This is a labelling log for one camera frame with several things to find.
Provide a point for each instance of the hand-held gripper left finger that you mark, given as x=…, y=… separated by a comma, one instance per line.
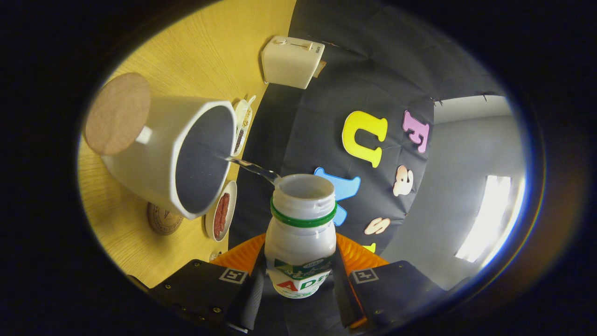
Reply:
x=252, y=298

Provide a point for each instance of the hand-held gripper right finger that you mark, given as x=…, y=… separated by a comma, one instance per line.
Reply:
x=343, y=298

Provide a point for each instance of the white juice bottle green label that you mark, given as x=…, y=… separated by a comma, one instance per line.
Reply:
x=301, y=242

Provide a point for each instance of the round cork coaster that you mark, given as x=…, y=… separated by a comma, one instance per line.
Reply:
x=163, y=221

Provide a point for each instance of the clear juice stream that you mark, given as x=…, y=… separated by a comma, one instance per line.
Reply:
x=252, y=167

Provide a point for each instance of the reddish brown meat patty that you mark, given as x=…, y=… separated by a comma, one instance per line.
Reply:
x=218, y=224
x=225, y=205

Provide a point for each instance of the white round plate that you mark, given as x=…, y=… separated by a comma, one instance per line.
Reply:
x=232, y=196

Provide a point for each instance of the black backdrop cloth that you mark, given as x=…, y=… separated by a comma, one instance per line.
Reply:
x=298, y=130

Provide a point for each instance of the white divided tray with beans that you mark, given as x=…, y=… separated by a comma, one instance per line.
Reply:
x=242, y=116

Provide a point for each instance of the brown toast slice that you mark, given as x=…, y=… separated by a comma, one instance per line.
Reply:
x=320, y=69

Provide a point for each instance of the cream toaster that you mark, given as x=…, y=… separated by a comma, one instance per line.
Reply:
x=289, y=63

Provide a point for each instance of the wooden table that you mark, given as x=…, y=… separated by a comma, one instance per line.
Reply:
x=196, y=51

